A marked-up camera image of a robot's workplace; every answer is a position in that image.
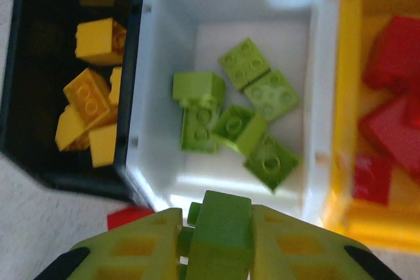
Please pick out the yellow plastic bin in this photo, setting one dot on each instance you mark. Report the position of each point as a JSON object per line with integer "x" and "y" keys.
{"x": 348, "y": 96}

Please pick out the yellow lego brick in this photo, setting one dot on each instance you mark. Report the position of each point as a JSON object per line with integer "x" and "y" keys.
{"x": 95, "y": 40}
{"x": 103, "y": 145}
{"x": 88, "y": 96}
{"x": 70, "y": 130}
{"x": 116, "y": 86}

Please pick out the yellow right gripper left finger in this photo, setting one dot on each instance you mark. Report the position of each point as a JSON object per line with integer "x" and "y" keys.
{"x": 131, "y": 250}

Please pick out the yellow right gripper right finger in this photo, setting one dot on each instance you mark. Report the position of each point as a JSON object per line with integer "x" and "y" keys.
{"x": 305, "y": 253}

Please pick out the red lego brick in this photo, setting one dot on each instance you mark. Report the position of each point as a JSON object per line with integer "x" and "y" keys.
{"x": 393, "y": 53}
{"x": 372, "y": 180}
{"x": 390, "y": 135}
{"x": 126, "y": 217}

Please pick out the white plastic bin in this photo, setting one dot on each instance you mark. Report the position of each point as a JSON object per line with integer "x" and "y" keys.
{"x": 170, "y": 31}

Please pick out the black plastic bin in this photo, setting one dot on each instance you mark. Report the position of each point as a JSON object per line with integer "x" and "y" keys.
{"x": 33, "y": 63}

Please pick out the green lego brick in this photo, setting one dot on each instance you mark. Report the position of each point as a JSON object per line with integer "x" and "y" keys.
{"x": 238, "y": 127}
{"x": 197, "y": 85}
{"x": 272, "y": 162}
{"x": 220, "y": 227}
{"x": 198, "y": 132}
{"x": 272, "y": 94}
{"x": 244, "y": 62}

